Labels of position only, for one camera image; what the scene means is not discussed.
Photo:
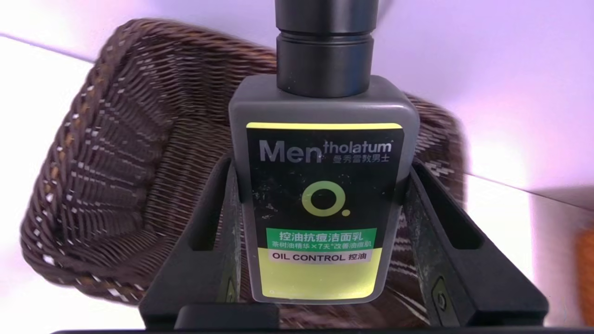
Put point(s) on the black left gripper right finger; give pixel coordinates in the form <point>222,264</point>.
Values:
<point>473,283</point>

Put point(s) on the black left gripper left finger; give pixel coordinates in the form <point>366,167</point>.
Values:
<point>195,278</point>

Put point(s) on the dark brown wicker basket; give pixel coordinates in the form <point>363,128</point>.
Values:
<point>130,162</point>

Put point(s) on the orange wicker basket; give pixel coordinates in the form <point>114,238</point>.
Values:
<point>585,278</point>

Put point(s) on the black facial cleanser bottle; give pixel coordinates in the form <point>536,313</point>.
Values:
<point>325,185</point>

